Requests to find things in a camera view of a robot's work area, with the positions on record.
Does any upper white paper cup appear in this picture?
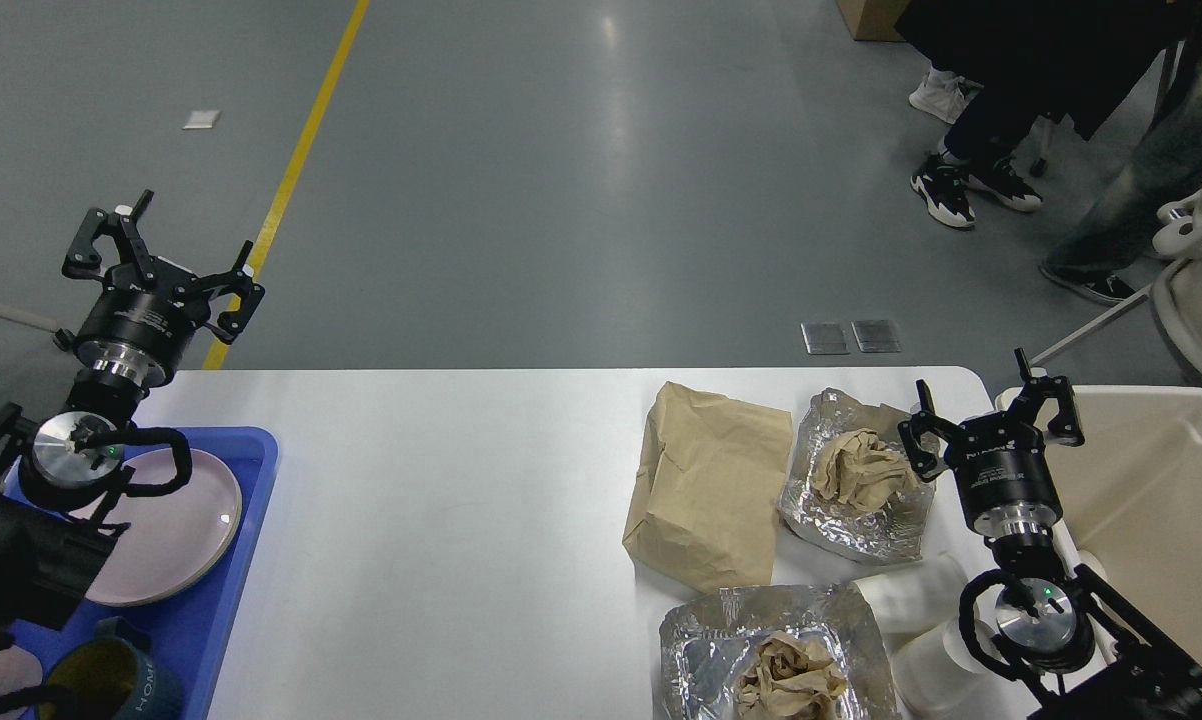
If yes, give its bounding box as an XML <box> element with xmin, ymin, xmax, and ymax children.
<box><xmin>851</xmin><ymin>553</ymin><xmax>971</xmax><ymax>635</ymax></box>

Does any person with white sneakers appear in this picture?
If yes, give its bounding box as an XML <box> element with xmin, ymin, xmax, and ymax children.
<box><xmin>908</xmin><ymin>65</ymin><xmax>982</xmax><ymax>126</ymax></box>

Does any pink plate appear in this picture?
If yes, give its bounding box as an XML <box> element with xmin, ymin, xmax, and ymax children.
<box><xmin>87</xmin><ymin>448</ymin><xmax>244</xmax><ymax>607</ymax></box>

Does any dark green mug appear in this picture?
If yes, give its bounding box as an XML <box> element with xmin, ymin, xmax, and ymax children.
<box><xmin>37</xmin><ymin>615</ymin><xmax>185</xmax><ymax>719</ymax></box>

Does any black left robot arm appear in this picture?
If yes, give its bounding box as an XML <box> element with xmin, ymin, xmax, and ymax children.
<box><xmin>0</xmin><ymin>190</ymin><xmax>266</xmax><ymax>719</ymax></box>

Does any white chair left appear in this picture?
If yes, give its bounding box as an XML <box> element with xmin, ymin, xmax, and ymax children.
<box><xmin>0</xmin><ymin>304</ymin><xmax>61</xmax><ymax>334</ymax></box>

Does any upper crumpled brown paper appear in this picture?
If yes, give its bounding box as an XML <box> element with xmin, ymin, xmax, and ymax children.
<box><xmin>811</xmin><ymin>428</ymin><xmax>921</xmax><ymax>516</ymax></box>

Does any foil sheet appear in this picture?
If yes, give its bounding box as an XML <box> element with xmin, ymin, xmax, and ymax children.
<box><xmin>776</xmin><ymin>387</ymin><xmax>935</xmax><ymax>565</ymax></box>
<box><xmin>659</xmin><ymin>584</ymin><xmax>902</xmax><ymax>719</ymax></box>

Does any cardboard box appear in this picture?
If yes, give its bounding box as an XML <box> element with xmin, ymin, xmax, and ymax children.
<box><xmin>835</xmin><ymin>0</ymin><xmax>911</xmax><ymax>44</ymax></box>

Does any lower crumpled brown paper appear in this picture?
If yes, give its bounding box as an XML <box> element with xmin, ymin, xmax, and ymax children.
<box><xmin>734</xmin><ymin>632</ymin><xmax>849</xmax><ymax>719</ymax></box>

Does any person in jeans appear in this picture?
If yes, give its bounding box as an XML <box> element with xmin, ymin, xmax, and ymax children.
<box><xmin>1039</xmin><ymin>10</ymin><xmax>1202</xmax><ymax>307</ymax></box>

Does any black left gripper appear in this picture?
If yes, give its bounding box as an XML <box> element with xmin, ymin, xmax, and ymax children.
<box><xmin>61</xmin><ymin>190</ymin><xmax>266</xmax><ymax>389</ymax></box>

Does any upper foil sheet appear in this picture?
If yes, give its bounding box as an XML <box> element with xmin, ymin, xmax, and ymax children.
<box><xmin>776</xmin><ymin>387</ymin><xmax>935</xmax><ymax>565</ymax></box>

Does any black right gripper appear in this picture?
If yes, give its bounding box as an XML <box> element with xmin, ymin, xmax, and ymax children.
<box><xmin>897</xmin><ymin>347</ymin><xmax>1085</xmax><ymax>541</ymax></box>

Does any lower white paper cup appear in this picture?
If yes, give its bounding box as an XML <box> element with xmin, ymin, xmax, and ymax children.
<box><xmin>892</xmin><ymin>615</ymin><xmax>993</xmax><ymax>718</ymax></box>

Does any brown paper bag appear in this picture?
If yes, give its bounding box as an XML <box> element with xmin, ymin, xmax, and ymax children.
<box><xmin>621</xmin><ymin>382</ymin><xmax>795</xmax><ymax>593</ymax></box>

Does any white paper cup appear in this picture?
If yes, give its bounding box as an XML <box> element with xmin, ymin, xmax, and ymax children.
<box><xmin>892</xmin><ymin>615</ymin><xmax>993</xmax><ymax>718</ymax></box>
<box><xmin>851</xmin><ymin>553</ymin><xmax>971</xmax><ymax>635</ymax></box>

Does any crumpled brown paper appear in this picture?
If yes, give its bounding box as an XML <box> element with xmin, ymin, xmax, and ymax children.
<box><xmin>734</xmin><ymin>632</ymin><xmax>849</xmax><ymax>719</ymax></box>
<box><xmin>811</xmin><ymin>428</ymin><xmax>921</xmax><ymax>516</ymax></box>

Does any lower foil sheet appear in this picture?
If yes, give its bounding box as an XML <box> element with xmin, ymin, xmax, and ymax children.
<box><xmin>659</xmin><ymin>584</ymin><xmax>902</xmax><ymax>719</ymax></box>

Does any pink cup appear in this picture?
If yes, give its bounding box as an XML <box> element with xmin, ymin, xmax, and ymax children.
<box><xmin>0</xmin><ymin>645</ymin><xmax>44</xmax><ymax>697</ymax></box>

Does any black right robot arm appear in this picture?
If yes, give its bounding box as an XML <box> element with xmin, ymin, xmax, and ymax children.
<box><xmin>898</xmin><ymin>349</ymin><xmax>1202</xmax><ymax>719</ymax></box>

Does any blue plastic tray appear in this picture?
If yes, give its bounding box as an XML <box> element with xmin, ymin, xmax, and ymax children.
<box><xmin>11</xmin><ymin>427</ymin><xmax>278</xmax><ymax>719</ymax></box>

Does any beige plastic bin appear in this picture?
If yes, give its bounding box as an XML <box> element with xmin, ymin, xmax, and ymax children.
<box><xmin>1046</xmin><ymin>386</ymin><xmax>1202</xmax><ymax>665</ymax></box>

